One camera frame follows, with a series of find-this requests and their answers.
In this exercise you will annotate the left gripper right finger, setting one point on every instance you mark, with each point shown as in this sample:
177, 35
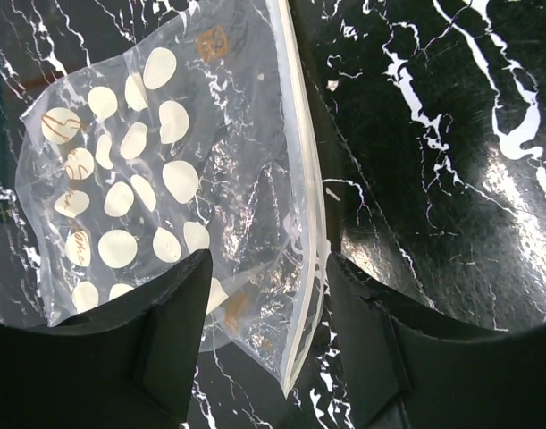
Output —
409, 366

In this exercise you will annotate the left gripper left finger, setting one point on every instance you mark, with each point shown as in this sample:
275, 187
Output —
129, 363

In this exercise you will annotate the clear bag with white dots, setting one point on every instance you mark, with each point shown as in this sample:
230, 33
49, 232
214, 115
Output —
198, 137

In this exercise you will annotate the black marble pattern mat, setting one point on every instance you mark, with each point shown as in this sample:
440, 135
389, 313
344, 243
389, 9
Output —
431, 126

